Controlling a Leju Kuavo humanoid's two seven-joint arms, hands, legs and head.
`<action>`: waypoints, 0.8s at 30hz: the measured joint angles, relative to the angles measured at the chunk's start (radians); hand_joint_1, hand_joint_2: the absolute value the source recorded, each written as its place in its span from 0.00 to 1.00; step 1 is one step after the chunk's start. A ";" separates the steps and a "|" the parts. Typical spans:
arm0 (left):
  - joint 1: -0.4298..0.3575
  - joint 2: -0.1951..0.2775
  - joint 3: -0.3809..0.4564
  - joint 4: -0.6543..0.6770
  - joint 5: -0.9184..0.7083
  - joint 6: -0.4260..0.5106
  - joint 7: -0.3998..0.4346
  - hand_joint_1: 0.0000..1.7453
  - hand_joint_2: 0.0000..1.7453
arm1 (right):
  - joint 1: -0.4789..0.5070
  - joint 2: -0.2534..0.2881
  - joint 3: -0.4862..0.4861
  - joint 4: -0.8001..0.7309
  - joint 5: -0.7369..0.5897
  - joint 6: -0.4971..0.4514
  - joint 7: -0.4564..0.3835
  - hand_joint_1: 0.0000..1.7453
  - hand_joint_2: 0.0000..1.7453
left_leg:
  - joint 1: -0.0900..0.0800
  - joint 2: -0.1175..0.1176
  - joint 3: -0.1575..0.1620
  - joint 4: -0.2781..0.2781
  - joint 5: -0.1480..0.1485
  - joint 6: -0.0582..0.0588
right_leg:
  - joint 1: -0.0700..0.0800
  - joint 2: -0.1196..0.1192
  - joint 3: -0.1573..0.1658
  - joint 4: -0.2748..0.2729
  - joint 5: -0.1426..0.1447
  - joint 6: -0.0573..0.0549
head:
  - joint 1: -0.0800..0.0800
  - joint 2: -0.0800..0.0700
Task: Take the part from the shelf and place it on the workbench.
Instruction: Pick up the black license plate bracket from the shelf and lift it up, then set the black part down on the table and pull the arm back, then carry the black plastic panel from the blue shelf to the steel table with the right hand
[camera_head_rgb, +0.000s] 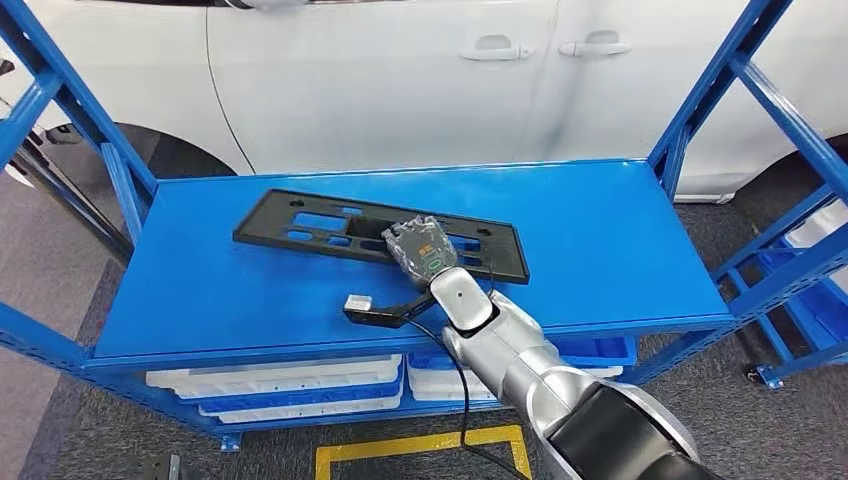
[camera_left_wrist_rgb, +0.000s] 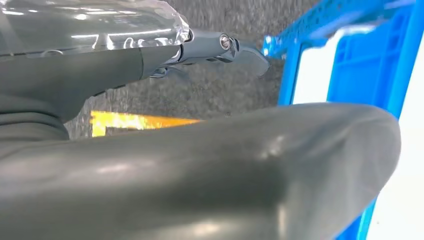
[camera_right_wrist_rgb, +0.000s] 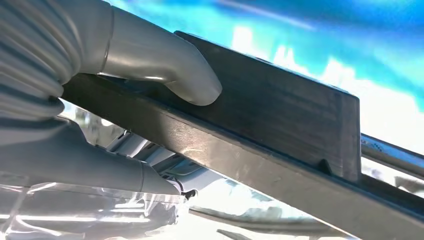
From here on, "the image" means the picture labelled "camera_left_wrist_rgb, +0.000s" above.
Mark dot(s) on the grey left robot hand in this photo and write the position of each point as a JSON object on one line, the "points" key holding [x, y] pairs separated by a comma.
{"points": [[198, 182]]}

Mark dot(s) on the blue metal shelf rack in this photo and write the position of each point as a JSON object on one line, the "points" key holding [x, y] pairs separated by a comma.
{"points": [[288, 82]]}

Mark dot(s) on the yellow floor tape square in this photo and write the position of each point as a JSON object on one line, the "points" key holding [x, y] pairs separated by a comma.
{"points": [[116, 121]]}

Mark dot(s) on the blue plastic bin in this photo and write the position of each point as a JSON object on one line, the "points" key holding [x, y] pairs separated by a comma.
{"points": [[357, 73]]}

